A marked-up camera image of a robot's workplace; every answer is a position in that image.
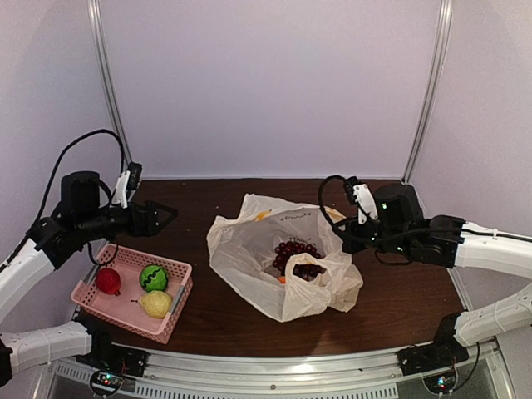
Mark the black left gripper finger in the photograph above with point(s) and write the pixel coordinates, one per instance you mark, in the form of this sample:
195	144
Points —
152	205
162	216

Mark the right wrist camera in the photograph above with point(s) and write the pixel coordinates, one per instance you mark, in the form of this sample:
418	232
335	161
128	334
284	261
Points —
359	194

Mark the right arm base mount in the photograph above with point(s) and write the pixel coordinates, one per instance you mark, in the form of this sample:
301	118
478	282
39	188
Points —
436	360

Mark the right aluminium frame post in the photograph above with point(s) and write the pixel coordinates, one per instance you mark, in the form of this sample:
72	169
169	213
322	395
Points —
442	38

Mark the left aluminium frame post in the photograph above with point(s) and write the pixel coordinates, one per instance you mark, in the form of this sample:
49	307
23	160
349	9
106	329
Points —
103	61

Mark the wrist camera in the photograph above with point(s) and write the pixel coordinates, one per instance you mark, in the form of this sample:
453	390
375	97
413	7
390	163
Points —
127	182
359	194

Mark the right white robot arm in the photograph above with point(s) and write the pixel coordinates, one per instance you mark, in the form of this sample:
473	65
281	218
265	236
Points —
390	221

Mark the pink perforated plastic basket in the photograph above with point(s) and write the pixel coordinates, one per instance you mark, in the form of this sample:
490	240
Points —
123	310

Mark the yellow fruit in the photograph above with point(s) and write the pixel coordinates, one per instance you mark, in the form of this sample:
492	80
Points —
156	304

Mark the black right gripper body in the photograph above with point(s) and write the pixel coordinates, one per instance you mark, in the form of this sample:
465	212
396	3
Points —
356	243

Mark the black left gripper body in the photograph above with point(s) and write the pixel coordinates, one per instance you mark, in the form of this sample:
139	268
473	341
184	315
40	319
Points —
135	228

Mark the front aluminium rail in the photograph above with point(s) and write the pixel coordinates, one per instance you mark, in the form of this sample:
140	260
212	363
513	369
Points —
375	374

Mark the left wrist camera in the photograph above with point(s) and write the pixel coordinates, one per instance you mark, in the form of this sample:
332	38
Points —
127	182

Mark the aluminium frame post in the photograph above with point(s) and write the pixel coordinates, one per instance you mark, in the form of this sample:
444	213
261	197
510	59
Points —
103	61
442	38

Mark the red fruit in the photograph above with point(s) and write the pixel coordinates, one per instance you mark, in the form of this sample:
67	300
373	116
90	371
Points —
108	281

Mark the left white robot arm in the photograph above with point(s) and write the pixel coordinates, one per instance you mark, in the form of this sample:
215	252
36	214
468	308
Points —
87	211

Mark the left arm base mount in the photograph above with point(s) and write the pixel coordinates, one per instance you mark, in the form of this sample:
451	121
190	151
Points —
108	356

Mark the green fruit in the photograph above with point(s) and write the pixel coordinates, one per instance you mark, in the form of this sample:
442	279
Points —
153	278

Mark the beige plastic bag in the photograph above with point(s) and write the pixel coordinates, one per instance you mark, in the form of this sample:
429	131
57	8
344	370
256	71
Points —
273	237

